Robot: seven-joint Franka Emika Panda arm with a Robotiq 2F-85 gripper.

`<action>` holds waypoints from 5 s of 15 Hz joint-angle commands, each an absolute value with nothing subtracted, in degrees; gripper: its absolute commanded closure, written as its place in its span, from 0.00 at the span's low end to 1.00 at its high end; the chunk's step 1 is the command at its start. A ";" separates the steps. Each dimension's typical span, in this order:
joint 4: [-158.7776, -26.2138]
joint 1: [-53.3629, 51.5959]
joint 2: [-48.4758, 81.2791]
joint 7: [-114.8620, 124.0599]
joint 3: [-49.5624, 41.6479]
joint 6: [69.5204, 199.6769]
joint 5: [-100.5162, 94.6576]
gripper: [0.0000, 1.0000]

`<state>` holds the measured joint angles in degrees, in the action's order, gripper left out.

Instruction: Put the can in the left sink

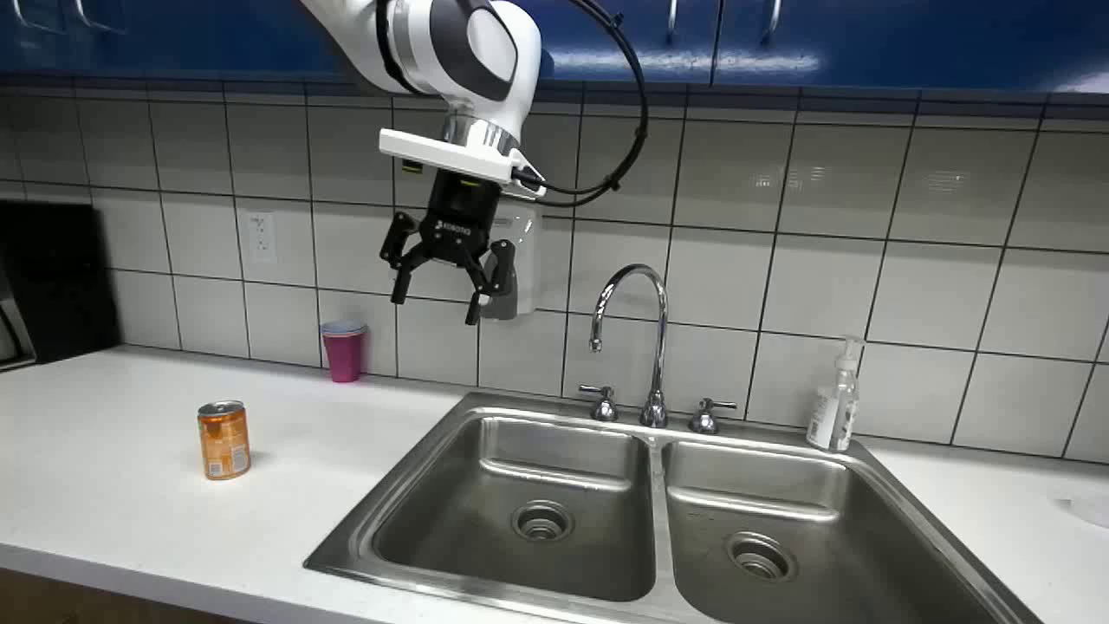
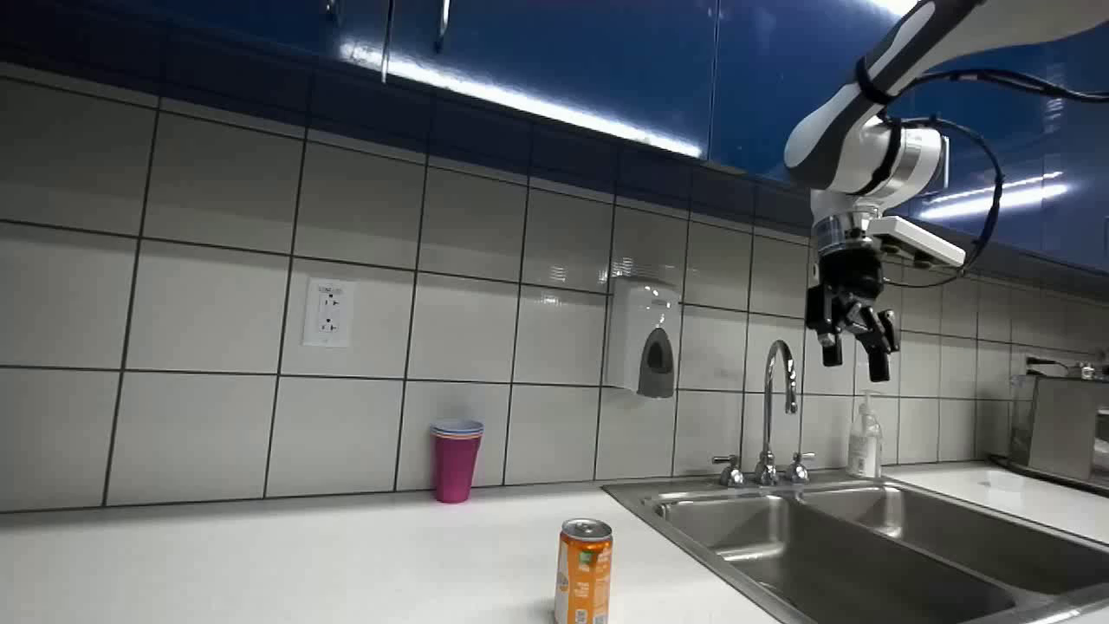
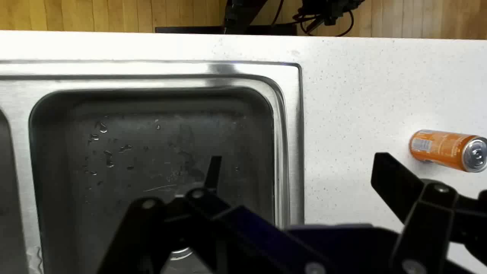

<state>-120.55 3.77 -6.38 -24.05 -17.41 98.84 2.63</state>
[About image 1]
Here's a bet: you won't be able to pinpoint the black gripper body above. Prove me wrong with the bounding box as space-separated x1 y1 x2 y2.
418 168 502 264

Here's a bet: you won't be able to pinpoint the orange drink can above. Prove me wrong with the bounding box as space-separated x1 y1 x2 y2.
193 398 255 485

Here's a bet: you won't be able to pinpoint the stainless steel double sink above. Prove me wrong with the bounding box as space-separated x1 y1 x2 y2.
302 387 1042 624

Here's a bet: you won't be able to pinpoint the pink plastic cup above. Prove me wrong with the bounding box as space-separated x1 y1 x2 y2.
317 320 371 386

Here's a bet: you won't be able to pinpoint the chrome gooseneck faucet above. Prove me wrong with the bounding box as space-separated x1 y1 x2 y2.
587 259 674 430

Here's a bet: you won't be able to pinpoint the black microwave oven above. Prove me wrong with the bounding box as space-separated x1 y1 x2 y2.
0 198 125 374

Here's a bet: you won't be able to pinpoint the clear pump soap bottle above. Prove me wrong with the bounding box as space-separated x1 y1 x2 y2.
803 335 867 453

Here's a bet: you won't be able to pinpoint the white wall soap dispenser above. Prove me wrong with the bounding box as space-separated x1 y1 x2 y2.
479 200 543 321

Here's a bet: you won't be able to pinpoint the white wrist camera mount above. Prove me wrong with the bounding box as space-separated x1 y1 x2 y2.
379 126 550 200

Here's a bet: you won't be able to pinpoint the white wall outlet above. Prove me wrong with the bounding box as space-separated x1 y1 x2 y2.
234 203 285 282

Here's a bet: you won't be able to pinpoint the chrome faucet handle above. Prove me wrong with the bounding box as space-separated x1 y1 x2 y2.
686 396 739 437
576 382 622 422

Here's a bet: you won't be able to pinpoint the blue wall cabinets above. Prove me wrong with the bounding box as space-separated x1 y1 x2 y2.
0 0 1109 101

